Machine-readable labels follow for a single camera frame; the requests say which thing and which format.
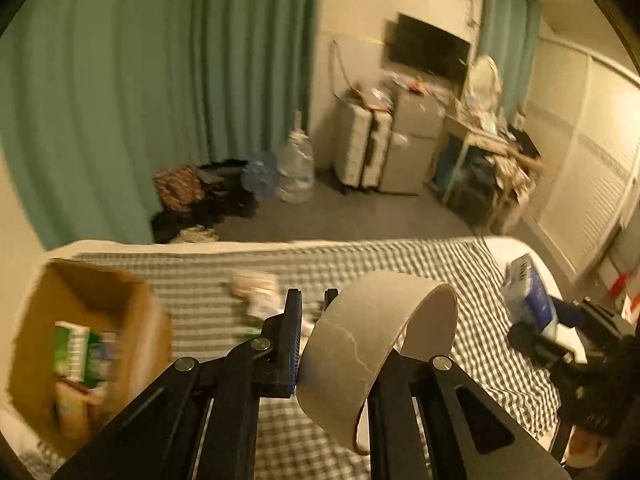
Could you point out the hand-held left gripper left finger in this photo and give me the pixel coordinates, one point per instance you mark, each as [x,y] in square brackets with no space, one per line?
[295,345]

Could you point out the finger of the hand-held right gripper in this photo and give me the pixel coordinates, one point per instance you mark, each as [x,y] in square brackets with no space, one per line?
[540,345]
[567,312]

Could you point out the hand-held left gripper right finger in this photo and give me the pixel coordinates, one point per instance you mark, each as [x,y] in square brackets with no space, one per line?
[430,395]

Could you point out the blue tissue pack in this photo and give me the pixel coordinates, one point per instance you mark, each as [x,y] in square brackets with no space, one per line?
[527,290]

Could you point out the beige tape roll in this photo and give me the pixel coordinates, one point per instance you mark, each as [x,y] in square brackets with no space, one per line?
[360,340]

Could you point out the cardboard box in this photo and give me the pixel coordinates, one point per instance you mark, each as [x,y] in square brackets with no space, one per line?
[135,320]

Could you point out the green and white box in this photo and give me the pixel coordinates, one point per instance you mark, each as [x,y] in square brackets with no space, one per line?
[70,350]

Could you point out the person's right forearm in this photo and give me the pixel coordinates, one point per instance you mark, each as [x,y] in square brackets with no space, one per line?
[585,447]

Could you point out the checked blanket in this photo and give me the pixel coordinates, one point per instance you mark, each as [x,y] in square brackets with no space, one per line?
[450,310]

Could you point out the white louvered wardrobe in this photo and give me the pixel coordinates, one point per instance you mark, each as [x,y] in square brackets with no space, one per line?
[590,160]

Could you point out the pile of clothes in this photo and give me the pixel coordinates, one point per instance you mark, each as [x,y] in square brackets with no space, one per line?
[515,165]

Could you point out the dark clothes heap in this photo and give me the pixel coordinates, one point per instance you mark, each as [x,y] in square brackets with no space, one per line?
[220,200]

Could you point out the bluish water jug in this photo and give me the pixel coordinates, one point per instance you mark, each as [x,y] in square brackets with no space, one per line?
[260,175]

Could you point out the clear water jug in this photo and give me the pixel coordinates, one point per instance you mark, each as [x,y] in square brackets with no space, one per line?
[296,170]

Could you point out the cluttered wooden desk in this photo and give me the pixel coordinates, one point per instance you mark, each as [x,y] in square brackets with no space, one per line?
[475,160]

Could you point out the patterned bag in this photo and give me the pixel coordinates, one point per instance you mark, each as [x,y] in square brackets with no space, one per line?
[177,190]

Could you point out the white suitcase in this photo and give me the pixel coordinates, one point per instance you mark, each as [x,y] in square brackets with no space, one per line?
[360,145]

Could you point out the grey cabinet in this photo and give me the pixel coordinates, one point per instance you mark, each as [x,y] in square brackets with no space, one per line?
[412,145]

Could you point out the white table fan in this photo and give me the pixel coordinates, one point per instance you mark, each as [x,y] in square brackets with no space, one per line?
[485,77]

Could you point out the narrow green curtain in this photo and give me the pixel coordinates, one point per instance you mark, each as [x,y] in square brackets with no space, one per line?
[510,40]

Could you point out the black wall television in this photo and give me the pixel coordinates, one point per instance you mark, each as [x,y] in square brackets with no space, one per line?
[427,47]

